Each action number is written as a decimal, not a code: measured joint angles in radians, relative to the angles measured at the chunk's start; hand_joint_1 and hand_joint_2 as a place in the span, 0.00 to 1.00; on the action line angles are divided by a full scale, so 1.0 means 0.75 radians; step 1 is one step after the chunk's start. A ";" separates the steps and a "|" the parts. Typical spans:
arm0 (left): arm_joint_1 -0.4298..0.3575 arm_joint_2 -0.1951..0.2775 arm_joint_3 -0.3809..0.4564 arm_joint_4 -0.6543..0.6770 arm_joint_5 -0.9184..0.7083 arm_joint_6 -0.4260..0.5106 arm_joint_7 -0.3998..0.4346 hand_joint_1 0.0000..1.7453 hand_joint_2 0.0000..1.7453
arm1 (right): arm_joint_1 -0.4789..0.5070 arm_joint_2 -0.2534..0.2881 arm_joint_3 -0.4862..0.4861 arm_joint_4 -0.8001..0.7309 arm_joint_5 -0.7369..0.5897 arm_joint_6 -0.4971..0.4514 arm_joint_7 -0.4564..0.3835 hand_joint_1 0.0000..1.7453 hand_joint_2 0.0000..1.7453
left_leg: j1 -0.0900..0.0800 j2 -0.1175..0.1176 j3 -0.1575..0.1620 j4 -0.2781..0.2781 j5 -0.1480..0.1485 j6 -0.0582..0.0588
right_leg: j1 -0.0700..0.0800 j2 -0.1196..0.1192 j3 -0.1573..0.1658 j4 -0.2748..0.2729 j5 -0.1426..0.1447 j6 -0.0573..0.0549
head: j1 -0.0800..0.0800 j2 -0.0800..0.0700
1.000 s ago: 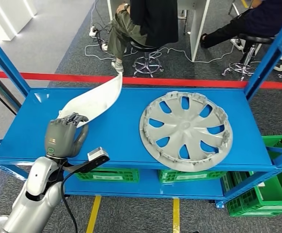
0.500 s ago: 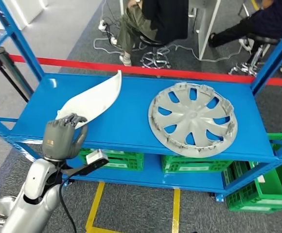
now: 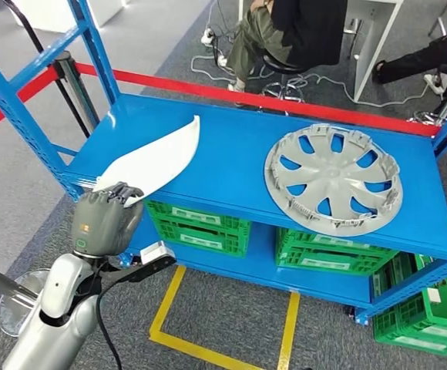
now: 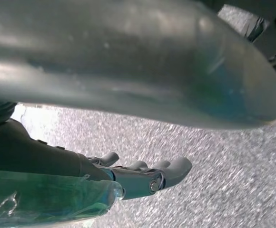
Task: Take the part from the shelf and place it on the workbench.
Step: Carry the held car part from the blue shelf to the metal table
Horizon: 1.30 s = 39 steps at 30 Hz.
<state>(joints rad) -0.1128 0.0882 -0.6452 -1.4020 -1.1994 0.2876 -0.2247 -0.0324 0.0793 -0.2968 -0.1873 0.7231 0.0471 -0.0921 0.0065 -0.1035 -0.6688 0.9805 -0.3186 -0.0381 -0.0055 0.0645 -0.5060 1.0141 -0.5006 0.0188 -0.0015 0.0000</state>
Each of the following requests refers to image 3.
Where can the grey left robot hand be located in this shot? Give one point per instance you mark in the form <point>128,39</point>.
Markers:
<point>100,224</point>

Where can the white curved plastic part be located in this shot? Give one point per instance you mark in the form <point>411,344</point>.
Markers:
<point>150,163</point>

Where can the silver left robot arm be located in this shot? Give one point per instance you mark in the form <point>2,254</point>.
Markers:
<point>54,332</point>

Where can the blue metal shelf rack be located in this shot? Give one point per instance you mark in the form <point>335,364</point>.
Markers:
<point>227,153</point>

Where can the chrome barrier stanchion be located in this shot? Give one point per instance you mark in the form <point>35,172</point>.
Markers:
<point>11,306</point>
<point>78,97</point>

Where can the red barrier belt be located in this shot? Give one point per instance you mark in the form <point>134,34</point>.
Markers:
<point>208,92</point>

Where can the white plinth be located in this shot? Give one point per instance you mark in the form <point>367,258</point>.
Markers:
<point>54,13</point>

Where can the white power strip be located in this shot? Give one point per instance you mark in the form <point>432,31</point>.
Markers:
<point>434,84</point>
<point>207,36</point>

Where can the grey wheel hubcap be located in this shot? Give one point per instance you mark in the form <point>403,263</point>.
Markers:
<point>333,178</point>

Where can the person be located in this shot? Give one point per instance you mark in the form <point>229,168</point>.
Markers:
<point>304,30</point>
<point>420,64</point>

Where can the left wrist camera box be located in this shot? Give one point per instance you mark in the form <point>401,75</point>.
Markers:
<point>154,253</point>

